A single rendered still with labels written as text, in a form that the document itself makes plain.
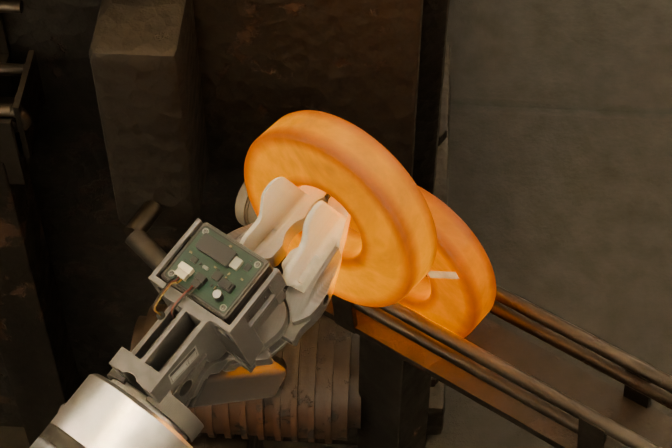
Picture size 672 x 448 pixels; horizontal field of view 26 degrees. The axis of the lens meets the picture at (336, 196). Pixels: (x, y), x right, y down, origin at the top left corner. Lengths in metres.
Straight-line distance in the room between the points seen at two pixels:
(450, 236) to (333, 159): 0.19
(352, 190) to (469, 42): 1.44
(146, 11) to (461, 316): 0.38
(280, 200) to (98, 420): 0.20
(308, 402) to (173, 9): 0.38
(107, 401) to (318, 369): 0.46
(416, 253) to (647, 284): 1.15
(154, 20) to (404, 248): 0.38
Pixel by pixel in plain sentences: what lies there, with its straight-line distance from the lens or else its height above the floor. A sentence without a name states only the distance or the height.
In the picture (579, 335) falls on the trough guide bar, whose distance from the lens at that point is 1.19.
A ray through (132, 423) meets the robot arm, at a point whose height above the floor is 0.88.
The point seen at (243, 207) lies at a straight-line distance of 1.28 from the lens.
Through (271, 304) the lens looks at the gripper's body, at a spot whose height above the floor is 0.87.
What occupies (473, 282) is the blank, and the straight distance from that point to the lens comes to 1.15.
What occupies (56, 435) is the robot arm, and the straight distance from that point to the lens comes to 0.94.
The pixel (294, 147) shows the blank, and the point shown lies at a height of 0.92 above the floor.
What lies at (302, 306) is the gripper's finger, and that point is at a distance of 0.98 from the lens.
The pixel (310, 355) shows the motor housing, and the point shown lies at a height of 0.53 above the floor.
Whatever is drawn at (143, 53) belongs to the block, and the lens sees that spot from 1.25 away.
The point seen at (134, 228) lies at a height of 0.61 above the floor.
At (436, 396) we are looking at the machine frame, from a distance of 1.89.
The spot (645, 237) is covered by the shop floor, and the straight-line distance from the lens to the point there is 2.17.
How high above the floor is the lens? 1.66
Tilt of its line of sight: 50 degrees down
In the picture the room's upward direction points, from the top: straight up
